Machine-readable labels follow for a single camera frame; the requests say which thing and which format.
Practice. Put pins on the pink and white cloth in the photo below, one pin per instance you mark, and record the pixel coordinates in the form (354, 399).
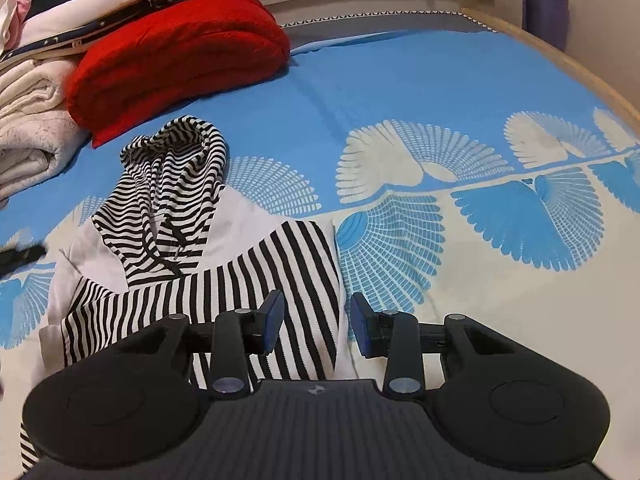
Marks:
(12, 15)

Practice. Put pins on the grey patterned bed sheet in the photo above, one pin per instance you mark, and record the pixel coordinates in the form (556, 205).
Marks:
(375, 27)

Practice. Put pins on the navy star-patterned cloth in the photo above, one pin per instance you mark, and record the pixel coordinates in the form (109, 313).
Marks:
(60, 40)

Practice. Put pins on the purple paper bag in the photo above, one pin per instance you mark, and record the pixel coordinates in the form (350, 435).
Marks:
(545, 17)

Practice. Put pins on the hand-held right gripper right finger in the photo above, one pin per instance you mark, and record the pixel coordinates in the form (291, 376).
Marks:
(362, 325)

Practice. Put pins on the striped white hooded shirt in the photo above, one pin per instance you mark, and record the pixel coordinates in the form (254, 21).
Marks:
(280, 270)

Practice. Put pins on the blue and white bed mat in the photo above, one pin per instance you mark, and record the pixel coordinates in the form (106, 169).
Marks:
(425, 90)

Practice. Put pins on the cream folded blanket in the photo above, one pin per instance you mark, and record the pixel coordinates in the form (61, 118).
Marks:
(35, 130)

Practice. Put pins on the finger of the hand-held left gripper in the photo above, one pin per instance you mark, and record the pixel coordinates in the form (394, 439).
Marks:
(20, 259)

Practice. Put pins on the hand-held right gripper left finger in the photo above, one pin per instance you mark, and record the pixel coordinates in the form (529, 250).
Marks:
(270, 322)

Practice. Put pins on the red folded blanket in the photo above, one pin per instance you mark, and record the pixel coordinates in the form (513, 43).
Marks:
(175, 55)

